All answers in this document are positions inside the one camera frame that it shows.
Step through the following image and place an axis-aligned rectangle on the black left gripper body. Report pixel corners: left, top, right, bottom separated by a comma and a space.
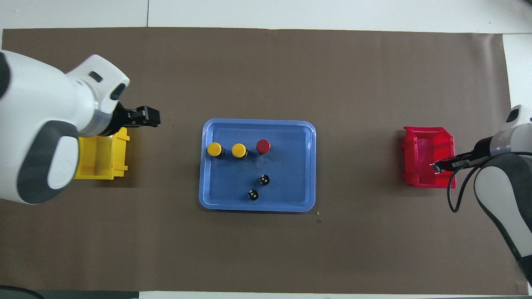
109, 102, 144, 137

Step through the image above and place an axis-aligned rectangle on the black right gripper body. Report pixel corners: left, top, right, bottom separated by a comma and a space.
455, 139, 493, 169

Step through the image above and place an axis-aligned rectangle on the red plastic bin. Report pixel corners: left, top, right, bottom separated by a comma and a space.
401, 126, 457, 189

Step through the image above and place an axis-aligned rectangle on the yellow plastic bin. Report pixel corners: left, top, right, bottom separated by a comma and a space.
74, 127, 130, 180

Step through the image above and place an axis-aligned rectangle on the blue plastic tray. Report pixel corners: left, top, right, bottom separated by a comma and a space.
199, 118, 316, 213

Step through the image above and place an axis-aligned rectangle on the brown paper table mat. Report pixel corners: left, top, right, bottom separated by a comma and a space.
0, 27, 528, 296

